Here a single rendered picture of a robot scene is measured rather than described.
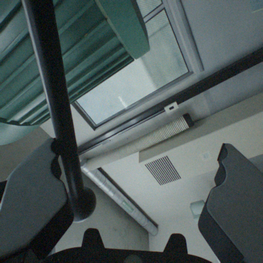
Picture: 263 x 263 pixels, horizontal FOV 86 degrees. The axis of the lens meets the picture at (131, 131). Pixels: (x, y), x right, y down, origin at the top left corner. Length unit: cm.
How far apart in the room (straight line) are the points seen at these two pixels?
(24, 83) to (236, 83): 175
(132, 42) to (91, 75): 6
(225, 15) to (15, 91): 158
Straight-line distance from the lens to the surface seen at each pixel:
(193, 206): 217
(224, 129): 160
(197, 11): 157
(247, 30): 174
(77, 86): 21
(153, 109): 153
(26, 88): 21
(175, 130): 156
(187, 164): 175
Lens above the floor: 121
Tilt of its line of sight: 18 degrees up
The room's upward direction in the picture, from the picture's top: 117 degrees counter-clockwise
